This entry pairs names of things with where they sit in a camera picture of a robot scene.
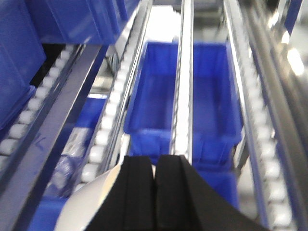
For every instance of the white roller rail middle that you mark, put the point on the white roller rail middle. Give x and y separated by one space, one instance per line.
103 149

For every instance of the blue bin on rollers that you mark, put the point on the blue bin on rollers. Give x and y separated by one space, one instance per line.
25 25

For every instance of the blue bin bottom centre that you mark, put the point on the blue bin bottom centre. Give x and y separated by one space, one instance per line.
224 183

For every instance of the blue bin below rails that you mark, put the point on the blue bin below rails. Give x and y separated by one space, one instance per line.
209 103

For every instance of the clear plastic bottle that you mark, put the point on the clear plastic bottle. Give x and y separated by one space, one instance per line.
69 164

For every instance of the white roller rail right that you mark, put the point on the white roller rail right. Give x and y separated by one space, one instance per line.
273 198

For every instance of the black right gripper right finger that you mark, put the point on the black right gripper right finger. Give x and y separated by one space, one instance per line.
186 202

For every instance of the metal divider rail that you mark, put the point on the metal divider rail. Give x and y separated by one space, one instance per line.
184 79

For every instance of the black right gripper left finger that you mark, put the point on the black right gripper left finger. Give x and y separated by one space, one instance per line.
129 206

